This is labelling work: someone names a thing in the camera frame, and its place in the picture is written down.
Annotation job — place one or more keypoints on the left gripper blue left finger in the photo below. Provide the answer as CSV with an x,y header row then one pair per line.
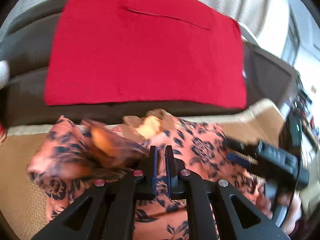
x,y
106,210

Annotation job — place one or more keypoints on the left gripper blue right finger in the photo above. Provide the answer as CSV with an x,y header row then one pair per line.
x,y
216,210

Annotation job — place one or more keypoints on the orange floral blouse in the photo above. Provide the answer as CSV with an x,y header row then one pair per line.
x,y
72,158

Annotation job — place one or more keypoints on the person's right hand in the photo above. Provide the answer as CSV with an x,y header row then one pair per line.
x,y
293,214

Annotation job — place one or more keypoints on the woven bamboo seat mat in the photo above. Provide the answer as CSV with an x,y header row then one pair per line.
x,y
23,203

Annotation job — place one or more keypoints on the red knitted blanket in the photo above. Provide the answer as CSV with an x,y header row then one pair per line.
x,y
107,51

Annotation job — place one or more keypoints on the dark brown leather sofa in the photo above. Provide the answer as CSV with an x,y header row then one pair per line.
x,y
27,47

